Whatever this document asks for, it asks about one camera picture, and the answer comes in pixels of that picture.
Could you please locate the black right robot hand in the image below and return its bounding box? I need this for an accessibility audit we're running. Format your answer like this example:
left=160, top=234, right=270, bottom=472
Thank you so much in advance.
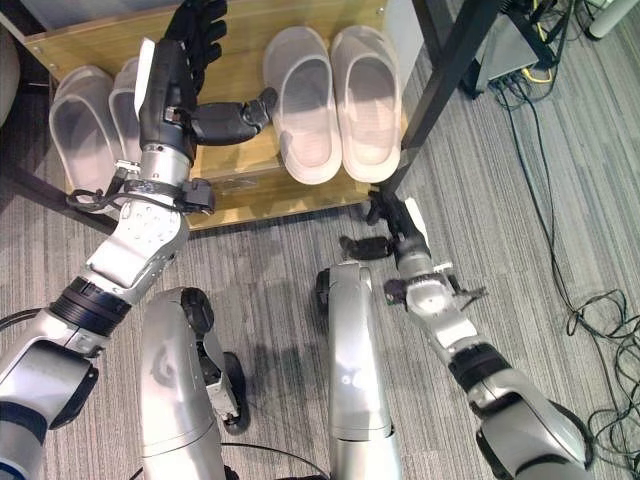
left=339, top=188, right=431, bottom=262

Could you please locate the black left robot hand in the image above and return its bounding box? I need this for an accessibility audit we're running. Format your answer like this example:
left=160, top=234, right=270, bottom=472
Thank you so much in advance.
left=133, top=0, right=279, bottom=155

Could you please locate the wooden shoe rack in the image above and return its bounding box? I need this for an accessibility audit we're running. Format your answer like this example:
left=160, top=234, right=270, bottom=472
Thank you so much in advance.
left=22, top=0, right=407, bottom=232

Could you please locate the white slipper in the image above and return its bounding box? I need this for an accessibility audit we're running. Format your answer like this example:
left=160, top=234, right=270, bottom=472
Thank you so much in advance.
left=48, top=64, right=124, bottom=194
left=329, top=24, right=403, bottom=184
left=108, top=56, right=144, bottom=166
left=262, top=26, right=344, bottom=186

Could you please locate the black metal table leg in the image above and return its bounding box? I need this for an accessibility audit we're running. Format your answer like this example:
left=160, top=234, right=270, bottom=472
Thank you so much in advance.
left=378, top=0, right=502, bottom=197

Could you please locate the silver right robot leg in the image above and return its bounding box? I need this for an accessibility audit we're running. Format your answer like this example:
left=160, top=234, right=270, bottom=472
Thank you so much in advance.
left=314, top=261, right=404, bottom=480

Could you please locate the silver robot leg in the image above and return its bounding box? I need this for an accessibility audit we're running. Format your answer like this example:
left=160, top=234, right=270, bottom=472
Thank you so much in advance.
left=314, top=261, right=404, bottom=480
left=135, top=286, right=250, bottom=480

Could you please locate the silver left robot leg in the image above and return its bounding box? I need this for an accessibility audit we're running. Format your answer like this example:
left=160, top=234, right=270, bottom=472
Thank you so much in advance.
left=135, top=286, right=250, bottom=480

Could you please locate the black floor cable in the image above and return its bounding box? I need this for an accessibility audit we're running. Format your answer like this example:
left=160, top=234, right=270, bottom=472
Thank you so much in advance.
left=492, top=79, right=586, bottom=321

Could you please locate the yellow cable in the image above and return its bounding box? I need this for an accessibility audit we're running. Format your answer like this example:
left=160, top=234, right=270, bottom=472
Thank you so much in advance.
left=519, top=0, right=556, bottom=85

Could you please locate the grey network switch box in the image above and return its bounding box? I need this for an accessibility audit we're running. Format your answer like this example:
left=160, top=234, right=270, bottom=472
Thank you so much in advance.
left=462, top=9, right=559, bottom=99

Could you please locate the tangled black cable bundle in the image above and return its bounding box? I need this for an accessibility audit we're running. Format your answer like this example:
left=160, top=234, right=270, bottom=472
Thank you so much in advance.
left=564, top=288, right=640, bottom=474

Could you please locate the white round post base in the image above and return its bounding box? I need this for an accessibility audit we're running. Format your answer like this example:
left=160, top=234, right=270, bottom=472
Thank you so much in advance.
left=585, top=0, right=640, bottom=40

